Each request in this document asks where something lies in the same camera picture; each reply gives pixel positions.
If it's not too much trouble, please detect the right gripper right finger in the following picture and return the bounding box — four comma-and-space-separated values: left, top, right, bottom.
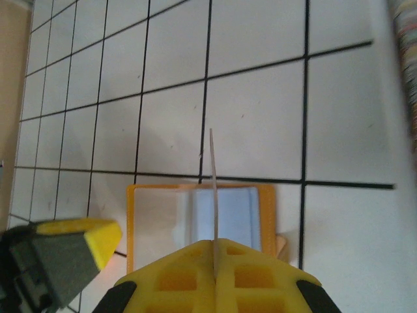
215, 237, 343, 313

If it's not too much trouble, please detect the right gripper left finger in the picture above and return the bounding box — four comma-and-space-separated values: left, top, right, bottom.
94, 239, 216, 313

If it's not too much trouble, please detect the orange leather card holder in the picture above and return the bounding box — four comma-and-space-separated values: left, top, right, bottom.
126, 183, 288, 275

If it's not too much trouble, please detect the thin pale credit card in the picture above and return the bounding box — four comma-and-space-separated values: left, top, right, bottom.
209, 128, 219, 282

